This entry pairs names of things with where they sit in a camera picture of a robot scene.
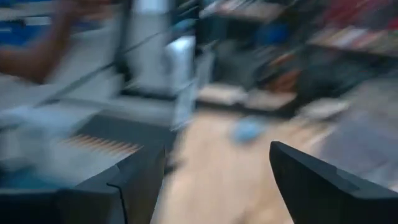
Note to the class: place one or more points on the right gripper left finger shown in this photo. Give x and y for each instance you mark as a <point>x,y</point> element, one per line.
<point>93,205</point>

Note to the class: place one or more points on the hazard striped black platform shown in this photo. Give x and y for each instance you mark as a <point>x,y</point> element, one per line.
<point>124,130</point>

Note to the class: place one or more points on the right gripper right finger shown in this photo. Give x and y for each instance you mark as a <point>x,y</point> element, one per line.
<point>326,199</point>

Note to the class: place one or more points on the person's forearm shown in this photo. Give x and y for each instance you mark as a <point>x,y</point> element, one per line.
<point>37,53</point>

